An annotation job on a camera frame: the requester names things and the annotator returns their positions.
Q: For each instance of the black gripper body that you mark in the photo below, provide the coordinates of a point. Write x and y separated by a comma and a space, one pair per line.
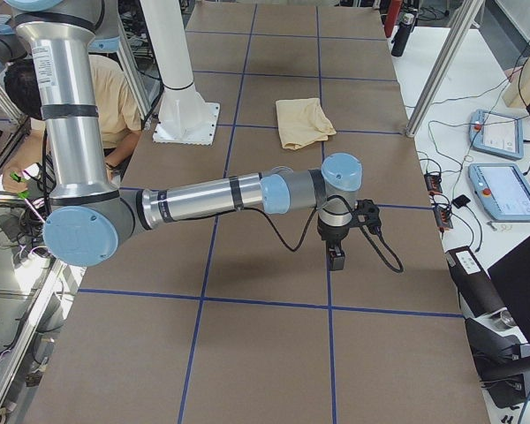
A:
330, 233

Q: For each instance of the beige long-sleeve printed shirt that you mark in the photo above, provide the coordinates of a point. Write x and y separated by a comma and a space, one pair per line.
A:
302, 122

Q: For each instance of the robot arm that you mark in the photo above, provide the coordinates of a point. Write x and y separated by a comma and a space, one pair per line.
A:
91, 217

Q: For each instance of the near blue teach pendant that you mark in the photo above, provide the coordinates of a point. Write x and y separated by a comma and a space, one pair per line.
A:
502, 190

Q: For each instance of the blue teach pendant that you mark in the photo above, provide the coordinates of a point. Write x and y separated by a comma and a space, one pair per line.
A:
502, 190
496, 134

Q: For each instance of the far blue teach pendant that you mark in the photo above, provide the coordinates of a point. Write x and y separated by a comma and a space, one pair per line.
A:
496, 134

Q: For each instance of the black monitor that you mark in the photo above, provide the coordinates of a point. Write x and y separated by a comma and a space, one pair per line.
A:
511, 277

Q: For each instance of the brown table mat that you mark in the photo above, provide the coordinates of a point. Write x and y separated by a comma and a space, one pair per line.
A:
238, 320

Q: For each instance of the black water bottle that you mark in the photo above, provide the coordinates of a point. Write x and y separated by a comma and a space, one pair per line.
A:
402, 34

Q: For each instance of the seated person in beige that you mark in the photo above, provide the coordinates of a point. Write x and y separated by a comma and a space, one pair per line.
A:
119, 117

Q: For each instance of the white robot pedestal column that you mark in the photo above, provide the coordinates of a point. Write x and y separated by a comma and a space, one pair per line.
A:
184, 117

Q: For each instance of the aluminium frame post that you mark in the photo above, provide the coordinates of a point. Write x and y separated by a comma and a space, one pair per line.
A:
458, 31

